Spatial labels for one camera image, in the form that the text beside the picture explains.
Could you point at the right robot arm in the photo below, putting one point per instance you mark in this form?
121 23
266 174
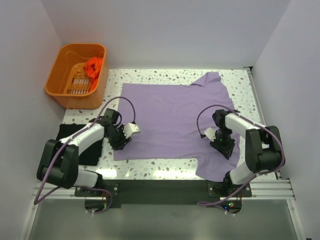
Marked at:
263 153

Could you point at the purple t shirt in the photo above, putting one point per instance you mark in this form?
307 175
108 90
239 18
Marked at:
171 118

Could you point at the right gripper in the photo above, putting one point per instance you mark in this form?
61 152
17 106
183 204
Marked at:
227 150

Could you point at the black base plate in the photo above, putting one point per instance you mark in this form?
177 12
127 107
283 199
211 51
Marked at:
152 192

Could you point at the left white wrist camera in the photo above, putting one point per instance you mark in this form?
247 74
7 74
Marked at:
130 129

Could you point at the folded black t shirt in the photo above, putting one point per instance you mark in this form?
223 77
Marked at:
90 156

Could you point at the orange plastic basket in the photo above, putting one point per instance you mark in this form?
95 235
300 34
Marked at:
69 84

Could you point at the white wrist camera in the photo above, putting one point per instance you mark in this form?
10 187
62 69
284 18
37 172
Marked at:
130 129
209 133

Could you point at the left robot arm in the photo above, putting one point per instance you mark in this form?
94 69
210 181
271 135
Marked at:
59 164

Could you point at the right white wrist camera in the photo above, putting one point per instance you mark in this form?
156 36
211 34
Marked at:
209 133

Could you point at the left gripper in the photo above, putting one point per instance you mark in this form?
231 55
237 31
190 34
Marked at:
119 145

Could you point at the orange t shirt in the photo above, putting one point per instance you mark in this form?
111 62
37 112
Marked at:
92 68

